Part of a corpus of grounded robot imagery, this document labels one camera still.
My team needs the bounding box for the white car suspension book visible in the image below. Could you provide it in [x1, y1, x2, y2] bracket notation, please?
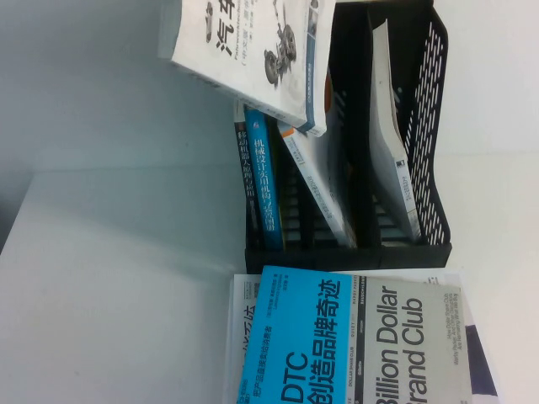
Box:
[157, 0, 338, 138]

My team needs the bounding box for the blue spine mechanism book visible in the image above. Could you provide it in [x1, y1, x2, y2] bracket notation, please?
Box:
[243, 104, 287, 252]

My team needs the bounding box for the dark spine robot book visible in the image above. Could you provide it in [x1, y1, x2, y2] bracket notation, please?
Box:
[233, 100, 260, 239]

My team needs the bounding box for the white book orange mark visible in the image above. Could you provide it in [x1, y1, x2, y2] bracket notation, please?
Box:
[277, 71, 359, 249]

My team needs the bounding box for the white book small black mark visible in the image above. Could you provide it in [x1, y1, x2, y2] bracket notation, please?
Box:
[369, 19, 422, 243]

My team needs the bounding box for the blue grey DTC book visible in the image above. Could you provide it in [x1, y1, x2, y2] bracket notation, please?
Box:
[233, 264, 477, 404]

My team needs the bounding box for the black mesh book stand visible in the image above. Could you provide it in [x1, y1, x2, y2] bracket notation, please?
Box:
[233, 0, 454, 274]

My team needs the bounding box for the white book purple block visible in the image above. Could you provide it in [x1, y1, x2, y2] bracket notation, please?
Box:
[225, 272, 504, 404]

